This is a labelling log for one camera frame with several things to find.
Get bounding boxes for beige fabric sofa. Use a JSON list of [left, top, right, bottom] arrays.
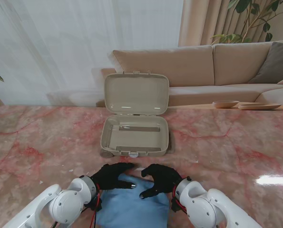
[[96, 39, 283, 107]]

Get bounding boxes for grey sofa cushion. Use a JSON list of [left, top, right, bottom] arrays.
[[248, 41, 283, 84]]

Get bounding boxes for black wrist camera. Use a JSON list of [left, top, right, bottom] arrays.
[[171, 198, 183, 212], [88, 197, 103, 212]]

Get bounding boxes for round wooden bowl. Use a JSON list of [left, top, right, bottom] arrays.
[[212, 100, 240, 109]]

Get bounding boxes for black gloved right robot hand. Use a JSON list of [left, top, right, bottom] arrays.
[[139, 163, 183, 200]]

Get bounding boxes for red black arm cable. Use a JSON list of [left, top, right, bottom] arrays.
[[171, 187, 187, 214], [90, 182, 103, 228]]

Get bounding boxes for long shallow wooden tray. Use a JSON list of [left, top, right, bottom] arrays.
[[238, 103, 282, 110]]

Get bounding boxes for beige curtain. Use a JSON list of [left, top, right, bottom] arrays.
[[178, 0, 283, 47]]

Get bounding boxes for beige hard-shell suitcase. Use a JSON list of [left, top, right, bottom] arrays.
[[99, 70, 176, 159]]

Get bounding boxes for light blue shirt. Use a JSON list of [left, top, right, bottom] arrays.
[[95, 172, 170, 228]]

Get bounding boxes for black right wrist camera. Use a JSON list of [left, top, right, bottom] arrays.
[[171, 198, 183, 212]]

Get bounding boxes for red black left arm cable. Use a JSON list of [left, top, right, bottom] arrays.
[[90, 182, 103, 228]]

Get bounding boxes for white sheer curtain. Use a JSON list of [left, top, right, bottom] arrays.
[[0, 0, 184, 105]]

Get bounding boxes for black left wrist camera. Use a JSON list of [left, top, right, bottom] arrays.
[[88, 197, 103, 212]]

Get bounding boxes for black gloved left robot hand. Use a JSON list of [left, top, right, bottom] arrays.
[[91, 162, 137, 190]]

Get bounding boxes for red black right arm cable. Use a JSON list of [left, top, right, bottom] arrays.
[[171, 187, 187, 214]]

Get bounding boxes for tall green leafy plant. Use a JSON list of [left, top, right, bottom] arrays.
[[211, 0, 283, 43]]

